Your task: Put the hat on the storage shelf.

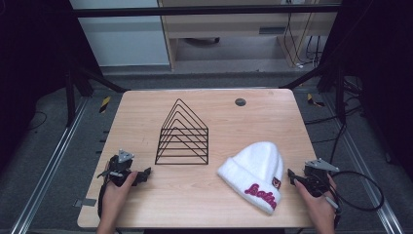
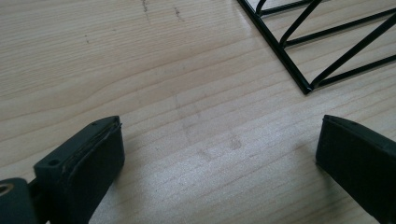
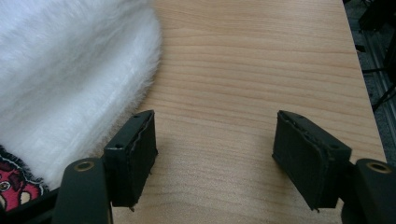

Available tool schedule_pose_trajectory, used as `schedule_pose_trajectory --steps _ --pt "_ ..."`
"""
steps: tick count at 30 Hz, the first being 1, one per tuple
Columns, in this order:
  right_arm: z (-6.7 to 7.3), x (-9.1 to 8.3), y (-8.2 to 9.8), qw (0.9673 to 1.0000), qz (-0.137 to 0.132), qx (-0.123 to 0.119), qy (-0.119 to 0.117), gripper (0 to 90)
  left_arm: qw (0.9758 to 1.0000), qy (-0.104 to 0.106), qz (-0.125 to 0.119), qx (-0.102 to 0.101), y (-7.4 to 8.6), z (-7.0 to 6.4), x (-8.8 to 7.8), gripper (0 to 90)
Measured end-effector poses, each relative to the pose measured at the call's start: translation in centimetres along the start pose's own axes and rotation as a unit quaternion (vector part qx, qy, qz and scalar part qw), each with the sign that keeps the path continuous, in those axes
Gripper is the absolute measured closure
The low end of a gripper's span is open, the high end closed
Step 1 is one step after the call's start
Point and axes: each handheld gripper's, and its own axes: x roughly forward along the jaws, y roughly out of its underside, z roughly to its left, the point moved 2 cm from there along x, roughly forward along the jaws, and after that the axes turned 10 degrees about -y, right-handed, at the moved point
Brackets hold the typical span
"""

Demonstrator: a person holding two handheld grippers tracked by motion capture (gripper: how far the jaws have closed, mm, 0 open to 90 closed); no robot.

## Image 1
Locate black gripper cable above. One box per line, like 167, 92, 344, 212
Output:
324, 171, 385, 215
96, 180, 110, 219

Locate black horizontal frame bar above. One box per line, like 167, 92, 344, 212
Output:
71, 4, 342, 19

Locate black metal stand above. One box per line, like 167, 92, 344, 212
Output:
286, 59, 348, 125
63, 61, 130, 128

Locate hanging desk cables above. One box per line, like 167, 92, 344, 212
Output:
282, 12, 324, 69

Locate black wire rack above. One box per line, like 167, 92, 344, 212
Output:
154, 97, 209, 166

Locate person's left hand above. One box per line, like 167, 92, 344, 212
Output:
98, 171, 139, 226

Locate yellow black striped tape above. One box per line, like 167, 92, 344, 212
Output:
98, 96, 112, 114
306, 93, 325, 108

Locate white cabinet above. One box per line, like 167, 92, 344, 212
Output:
69, 0, 171, 68

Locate aluminium floor rail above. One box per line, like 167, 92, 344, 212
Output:
9, 97, 91, 234
319, 94, 405, 234

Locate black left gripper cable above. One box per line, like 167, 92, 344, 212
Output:
96, 180, 110, 219

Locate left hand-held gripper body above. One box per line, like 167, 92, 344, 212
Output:
96, 148, 144, 188

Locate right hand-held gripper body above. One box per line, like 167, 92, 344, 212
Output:
302, 158, 341, 198

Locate black floor cables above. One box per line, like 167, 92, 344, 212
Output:
303, 77, 368, 164

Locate grey tape piece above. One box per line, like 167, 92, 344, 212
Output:
73, 198, 97, 208

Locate white knit beanie hat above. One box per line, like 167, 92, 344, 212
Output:
216, 140, 284, 216

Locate light wooden desk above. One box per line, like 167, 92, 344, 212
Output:
157, 0, 343, 70

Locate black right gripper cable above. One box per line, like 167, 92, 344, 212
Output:
324, 171, 385, 215

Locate person's right hand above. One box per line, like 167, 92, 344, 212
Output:
293, 174, 338, 230

